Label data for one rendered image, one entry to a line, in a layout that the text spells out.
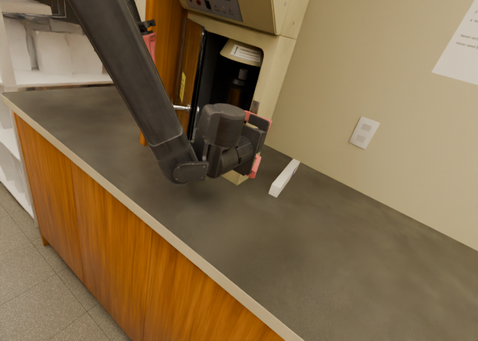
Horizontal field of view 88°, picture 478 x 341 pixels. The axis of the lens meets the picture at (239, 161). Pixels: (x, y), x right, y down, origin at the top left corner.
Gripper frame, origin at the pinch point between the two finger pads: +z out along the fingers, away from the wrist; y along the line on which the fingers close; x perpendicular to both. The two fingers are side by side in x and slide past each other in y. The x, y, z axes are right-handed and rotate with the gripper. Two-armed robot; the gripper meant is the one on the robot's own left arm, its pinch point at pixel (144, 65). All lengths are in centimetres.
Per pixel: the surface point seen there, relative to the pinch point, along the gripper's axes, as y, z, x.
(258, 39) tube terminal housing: -28.9, 0.0, -8.2
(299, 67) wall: -46, 18, -44
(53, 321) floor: 83, 102, 8
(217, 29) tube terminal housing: -17.9, -3.5, -16.2
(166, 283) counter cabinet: 9, 59, 21
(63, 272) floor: 93, 99, -16
